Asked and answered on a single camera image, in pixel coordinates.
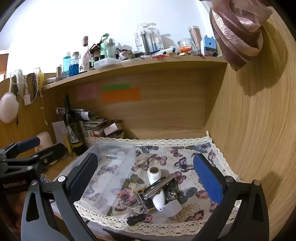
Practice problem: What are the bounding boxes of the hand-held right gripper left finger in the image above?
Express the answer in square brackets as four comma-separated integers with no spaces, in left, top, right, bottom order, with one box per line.
[21,152,100,241]

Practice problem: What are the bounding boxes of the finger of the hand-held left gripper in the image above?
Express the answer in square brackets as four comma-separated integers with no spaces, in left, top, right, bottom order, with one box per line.
[23,143,66,168]
[0,137,41,160]

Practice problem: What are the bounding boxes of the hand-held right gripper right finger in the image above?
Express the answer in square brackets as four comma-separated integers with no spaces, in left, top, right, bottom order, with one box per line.
[192,153,277,241]

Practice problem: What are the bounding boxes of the clear plastic box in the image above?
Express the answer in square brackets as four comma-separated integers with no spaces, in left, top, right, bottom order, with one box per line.
[54,141,137,217]

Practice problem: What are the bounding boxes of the white charger plug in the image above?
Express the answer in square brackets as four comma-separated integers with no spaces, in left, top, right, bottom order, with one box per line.
[161,200,184,219]

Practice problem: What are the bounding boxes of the silver metal clip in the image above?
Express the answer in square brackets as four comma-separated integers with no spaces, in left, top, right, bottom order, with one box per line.
[142,174,175,200]

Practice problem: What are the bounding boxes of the white electric shaver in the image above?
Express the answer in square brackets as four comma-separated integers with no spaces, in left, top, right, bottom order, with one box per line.
[147,166,166,212]

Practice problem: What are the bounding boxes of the black and gold lighter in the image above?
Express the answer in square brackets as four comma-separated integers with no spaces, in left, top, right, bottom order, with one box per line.
[137,188,156,213]

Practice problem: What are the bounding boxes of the pink mug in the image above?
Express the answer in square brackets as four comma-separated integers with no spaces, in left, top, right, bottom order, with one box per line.
[35,132,53,153]

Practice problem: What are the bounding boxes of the white note card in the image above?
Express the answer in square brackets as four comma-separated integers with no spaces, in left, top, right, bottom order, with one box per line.
[52,120,68,145]

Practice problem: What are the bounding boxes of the dark wine bottle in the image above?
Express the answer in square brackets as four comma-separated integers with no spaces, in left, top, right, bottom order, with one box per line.
[62,95,87,156]

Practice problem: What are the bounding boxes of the butterfly print lace tablecloth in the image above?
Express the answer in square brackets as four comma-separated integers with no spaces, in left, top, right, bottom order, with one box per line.
[40,131,245,235]

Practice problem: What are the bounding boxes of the white fluffy pompom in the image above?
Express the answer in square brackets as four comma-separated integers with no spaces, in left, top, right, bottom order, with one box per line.
[0,92,19,123]

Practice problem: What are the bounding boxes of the stack of magazines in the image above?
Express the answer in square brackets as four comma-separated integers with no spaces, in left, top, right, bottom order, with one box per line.
[55,107,110,138]

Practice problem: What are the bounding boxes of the black hair clip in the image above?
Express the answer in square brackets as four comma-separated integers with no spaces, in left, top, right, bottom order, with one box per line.
[148,176,166,189]

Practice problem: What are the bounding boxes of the small white box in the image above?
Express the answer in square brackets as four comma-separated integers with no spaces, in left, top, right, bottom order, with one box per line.
[103,122,123,137]

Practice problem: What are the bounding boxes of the black lace ribbon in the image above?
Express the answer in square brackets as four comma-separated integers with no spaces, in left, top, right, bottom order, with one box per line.
[31,73,39,96]

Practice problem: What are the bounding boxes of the yellow hanging ornament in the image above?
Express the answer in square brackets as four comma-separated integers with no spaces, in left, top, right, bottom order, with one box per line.
[38,69,46,90]

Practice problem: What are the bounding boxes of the small black adapter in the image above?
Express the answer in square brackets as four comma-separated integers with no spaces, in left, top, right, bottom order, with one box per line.
[127,213,147,226]

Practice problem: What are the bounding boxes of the pink sticky note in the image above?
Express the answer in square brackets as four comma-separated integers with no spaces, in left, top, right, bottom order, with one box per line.
[76,83,98,101]

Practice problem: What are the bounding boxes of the white fluffy headband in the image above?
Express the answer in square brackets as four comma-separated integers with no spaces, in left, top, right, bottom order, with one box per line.
[11,69,25,87]

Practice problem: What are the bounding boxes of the blue textured bottle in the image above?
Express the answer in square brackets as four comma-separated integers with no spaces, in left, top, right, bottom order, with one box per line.
[69,52,80,77]

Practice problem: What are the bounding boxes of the orange sticky note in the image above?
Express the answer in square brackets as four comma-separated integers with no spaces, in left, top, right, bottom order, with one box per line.
[102,88,141,104]

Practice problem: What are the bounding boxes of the teal liquid bottle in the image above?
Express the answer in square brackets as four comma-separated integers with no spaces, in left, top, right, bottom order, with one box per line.
[63,52,71,75]

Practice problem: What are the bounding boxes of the green sticky note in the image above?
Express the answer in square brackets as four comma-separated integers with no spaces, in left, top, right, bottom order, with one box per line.
[103,83,131,92]

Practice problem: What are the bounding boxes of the clear perfume bottle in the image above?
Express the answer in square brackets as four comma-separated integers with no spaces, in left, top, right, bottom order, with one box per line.
[80,36,91,70]

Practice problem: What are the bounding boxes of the white flat tray box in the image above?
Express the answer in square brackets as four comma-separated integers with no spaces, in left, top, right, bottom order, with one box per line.
[93,57,121,70]

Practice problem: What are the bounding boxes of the green pump bottle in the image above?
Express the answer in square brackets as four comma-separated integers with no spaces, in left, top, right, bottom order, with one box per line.
[100,34,109,60]

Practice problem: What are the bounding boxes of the light green bottle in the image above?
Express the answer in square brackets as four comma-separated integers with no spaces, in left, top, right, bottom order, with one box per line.
[105,38,116,59]

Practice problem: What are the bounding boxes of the blue pencil sharpener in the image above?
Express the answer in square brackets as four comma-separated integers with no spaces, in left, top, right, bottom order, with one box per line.
[200,35,218,57]

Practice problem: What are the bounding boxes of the white tube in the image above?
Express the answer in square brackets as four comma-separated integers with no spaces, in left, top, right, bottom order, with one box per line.
[151,47,176,56]

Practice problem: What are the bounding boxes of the glass jar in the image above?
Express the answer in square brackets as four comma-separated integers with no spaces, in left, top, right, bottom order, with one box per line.
[178,38,194,55]

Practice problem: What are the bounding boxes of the tall clear canister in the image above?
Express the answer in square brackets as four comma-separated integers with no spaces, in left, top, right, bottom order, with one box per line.
[188,25,202,56]

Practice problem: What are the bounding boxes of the clear brush case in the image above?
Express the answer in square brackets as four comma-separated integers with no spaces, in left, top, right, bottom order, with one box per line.
[144,26,165,53]

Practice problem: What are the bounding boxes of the beaded string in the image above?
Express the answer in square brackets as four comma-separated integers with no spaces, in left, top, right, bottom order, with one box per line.
[40,90,48,126]

